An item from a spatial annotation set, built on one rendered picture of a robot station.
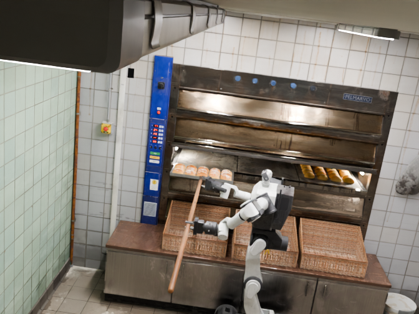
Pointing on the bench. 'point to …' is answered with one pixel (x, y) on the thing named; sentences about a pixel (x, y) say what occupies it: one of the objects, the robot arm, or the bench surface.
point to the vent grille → (149, 209)
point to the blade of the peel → (199, 176)
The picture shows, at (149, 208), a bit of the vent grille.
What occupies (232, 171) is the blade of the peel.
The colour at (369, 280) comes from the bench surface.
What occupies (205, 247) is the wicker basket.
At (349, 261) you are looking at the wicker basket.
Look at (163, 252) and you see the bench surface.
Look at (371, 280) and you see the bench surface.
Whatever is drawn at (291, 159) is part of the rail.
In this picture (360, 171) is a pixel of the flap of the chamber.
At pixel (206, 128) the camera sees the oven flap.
